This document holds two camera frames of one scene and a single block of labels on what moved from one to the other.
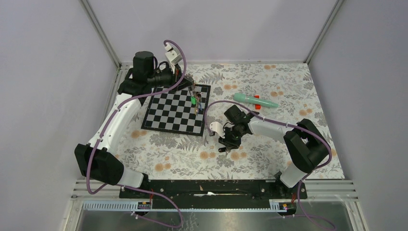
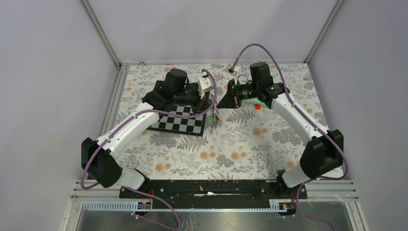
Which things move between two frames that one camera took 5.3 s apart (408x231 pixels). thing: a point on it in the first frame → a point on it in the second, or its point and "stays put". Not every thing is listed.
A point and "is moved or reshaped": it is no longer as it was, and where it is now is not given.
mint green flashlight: (242, 97) stays put
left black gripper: (175, 77) → (205, 103)
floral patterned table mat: (285, 92) stays put
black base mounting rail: (210, 193) stays put
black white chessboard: (182, 111) stays put
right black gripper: (229, 144) → (228, 101)
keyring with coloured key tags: (196, 99) is moved or reshaped
